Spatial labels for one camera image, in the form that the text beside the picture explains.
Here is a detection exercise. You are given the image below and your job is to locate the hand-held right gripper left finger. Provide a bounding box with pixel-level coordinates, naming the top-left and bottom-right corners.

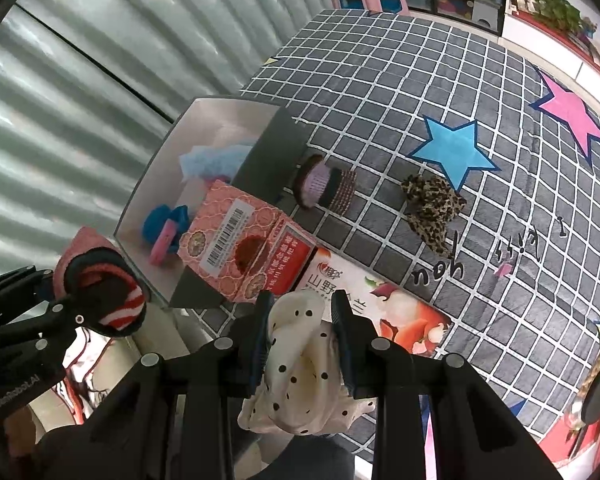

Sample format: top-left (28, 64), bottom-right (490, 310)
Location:
top-left (32, 290), bottom-right (277, 480)

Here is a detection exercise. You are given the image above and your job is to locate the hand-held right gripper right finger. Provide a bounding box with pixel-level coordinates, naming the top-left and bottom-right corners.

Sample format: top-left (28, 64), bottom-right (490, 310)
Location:
top-left (330, 290), bottom-right (563, 480)

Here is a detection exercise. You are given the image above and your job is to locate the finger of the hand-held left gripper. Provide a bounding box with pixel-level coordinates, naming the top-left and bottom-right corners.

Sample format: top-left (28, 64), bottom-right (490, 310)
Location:
top-left (0, 267), bottom-right (57, 312)
top-left (0, 296), bottom-right (89, 362)

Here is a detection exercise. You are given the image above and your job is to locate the white polka dot sock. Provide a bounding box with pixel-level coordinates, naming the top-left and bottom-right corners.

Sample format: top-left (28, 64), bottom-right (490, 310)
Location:
top-left (237, 290), bottom-right (377, 437)

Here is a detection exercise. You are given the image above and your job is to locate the pink sock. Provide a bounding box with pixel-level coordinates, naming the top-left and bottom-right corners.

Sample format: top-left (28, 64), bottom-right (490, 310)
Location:
top-left (148, 219), bottom-right (179, 267)

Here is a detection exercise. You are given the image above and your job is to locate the blue sock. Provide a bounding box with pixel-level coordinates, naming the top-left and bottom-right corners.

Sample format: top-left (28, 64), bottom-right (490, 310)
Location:
top-left (141, 203), bottom-right (192, 247)

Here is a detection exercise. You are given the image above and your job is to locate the light blue cloth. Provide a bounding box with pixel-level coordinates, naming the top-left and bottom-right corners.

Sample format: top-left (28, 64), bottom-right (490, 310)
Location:
top-left (178, 141), bottom-right (254, 182)

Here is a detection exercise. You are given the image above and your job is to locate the grey storage box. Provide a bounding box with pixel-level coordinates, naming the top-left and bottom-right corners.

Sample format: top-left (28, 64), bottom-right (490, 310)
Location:
top-left (113, 95), bottom-right (312, 309)

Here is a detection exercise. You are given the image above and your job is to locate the person's left forearm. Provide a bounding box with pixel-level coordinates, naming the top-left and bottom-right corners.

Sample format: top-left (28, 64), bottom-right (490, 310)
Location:
top-left (0, 402), bottom-right (48, 458)

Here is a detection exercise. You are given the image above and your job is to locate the fruit print carton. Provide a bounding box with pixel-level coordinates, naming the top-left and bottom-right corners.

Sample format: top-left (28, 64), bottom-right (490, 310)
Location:
top-left (297, 246), bottom-right (454, 359)

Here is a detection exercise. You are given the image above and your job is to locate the red white printed cloth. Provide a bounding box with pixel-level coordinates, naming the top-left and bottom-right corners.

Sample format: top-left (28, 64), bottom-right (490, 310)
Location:
top-left (61, 337), bottom-right (114, 424)

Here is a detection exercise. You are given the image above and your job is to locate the red patterned carton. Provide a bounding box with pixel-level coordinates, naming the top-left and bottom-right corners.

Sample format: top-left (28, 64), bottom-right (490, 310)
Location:
top-left (177, 179), bottom-right (320, 304)

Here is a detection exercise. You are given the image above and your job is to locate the person's jeans leg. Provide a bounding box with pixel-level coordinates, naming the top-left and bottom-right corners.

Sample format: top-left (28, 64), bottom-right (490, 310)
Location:
top-left (280, 432), bottom-right (357, 480)

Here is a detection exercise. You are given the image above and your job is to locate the purple striped sock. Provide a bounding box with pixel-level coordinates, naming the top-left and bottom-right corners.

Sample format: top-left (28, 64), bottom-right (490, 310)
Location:
top-left (292, 153), bottom-right (359, 212)

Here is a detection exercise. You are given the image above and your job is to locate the leopard print sock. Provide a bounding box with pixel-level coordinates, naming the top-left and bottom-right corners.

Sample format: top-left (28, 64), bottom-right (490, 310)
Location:
top-left (399, 174), bottom-right (468, 259)

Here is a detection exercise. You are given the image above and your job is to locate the grey grid star bed sheet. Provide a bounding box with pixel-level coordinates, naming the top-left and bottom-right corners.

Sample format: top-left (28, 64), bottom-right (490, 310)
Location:
top-left (195, 9), bottom-right (600, 457)

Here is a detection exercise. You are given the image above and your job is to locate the white stool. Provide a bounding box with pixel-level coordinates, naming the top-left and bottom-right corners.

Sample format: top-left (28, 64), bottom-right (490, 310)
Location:
top-left (471, 0), bottom-right (504, 29)

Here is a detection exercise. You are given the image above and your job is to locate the wall poster with plants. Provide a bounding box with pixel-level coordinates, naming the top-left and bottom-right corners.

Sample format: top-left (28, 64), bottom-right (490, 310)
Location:
top-left (507, 0), bottom-right (600, 83)

